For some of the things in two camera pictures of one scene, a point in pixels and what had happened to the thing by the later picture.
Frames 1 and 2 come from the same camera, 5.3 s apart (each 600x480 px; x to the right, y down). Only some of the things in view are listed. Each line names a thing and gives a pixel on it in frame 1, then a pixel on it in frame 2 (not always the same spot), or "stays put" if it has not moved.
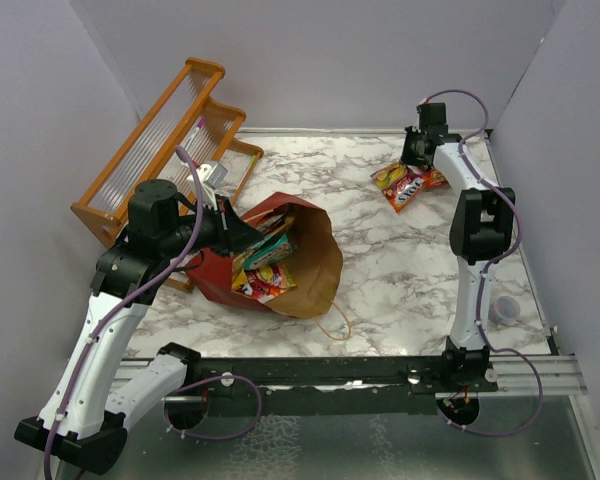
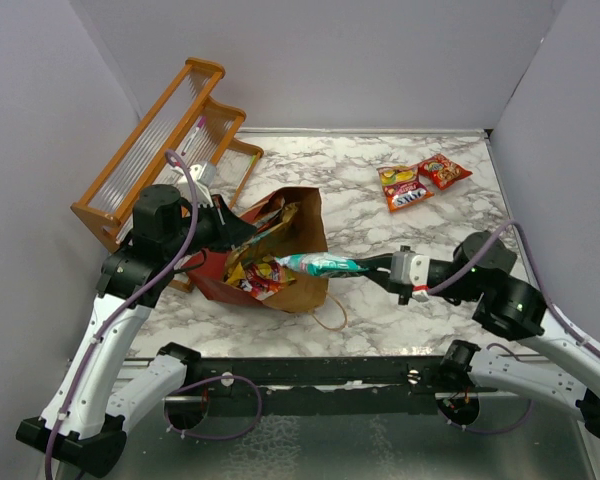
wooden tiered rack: [184, 140] stays put
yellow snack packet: [261, 283] stays put
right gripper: [405, 156] → [378, 265]
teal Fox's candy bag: [277, 247] → [321, 265]
